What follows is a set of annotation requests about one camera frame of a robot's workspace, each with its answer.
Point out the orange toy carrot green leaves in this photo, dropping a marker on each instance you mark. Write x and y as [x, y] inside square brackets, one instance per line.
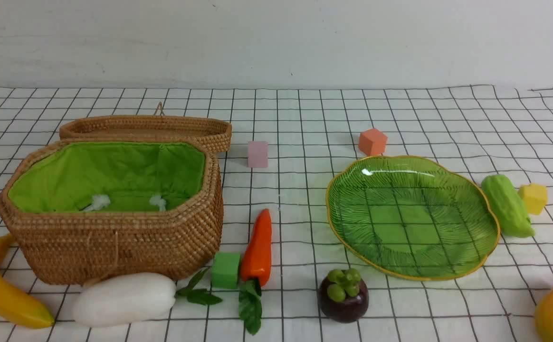
[254, 272]

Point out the purple toy mangosteen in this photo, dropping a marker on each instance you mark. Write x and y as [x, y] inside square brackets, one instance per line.
[343, 295]

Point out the white toy radish green leaves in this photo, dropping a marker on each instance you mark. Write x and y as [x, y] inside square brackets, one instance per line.
[127, 299]

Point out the green toy bitter gourd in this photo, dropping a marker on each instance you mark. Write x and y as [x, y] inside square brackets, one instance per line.
[507, 205]

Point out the yellow toy banana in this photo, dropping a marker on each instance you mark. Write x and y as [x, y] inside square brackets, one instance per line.
[16, 306]

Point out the pink foam cube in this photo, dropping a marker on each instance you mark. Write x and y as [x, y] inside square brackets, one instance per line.
[258, 154]

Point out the woven wicker basket lid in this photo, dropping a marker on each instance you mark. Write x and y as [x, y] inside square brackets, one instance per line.
[213, 134]

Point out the orange foam cube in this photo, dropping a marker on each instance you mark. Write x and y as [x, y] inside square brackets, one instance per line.
[372, 142]

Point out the green foam cube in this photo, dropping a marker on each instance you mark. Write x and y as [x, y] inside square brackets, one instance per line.
[225, 270]

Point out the green glass leaf plate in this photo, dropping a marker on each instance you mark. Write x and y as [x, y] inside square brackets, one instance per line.
[411, 218]

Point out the woven wicker basket green lining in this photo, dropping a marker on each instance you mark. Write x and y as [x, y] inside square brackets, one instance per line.
[93, 208]

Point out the yellow foam cube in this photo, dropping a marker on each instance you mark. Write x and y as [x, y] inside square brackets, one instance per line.
[535, 197]

